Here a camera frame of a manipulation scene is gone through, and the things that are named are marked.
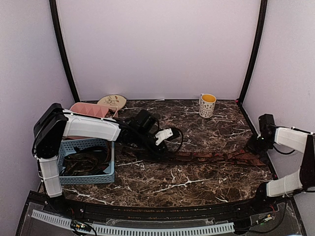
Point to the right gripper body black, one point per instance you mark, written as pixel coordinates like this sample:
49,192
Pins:
259,146

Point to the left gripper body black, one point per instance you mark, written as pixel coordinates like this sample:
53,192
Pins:
140,141

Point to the brown red patterned tie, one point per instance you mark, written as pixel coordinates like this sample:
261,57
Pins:
239,157

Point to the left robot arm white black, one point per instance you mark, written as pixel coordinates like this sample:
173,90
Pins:
58,123

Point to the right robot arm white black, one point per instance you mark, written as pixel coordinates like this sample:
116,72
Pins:
286,141

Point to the rolled tie in tray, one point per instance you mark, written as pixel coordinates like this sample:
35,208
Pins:
111,114

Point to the beige floral plate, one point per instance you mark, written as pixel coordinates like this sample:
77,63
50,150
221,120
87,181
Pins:
113,100

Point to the pink divided organizer tray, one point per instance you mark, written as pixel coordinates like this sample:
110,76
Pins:
88,109

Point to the blue perforated plastic basket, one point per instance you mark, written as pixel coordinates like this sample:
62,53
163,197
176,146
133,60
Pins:
67,147

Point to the white mug yellow inside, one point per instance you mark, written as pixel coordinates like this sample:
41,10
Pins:
207,104

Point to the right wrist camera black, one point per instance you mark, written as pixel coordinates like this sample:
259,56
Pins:
266,124

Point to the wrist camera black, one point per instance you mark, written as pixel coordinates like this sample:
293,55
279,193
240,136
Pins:
266,124
146,124

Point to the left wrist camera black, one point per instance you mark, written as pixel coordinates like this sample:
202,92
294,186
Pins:
146,124

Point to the black front rail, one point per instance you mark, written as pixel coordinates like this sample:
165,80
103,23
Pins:
99,212

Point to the white slotted cable duct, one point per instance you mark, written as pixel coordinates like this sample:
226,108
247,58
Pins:
105,230

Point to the right black frame post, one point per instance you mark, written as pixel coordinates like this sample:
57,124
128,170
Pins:
255,49

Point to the black frame post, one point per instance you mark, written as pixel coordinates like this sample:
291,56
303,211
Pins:
62,50
255,49

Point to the left black frame post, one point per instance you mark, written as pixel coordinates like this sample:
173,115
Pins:
62,50

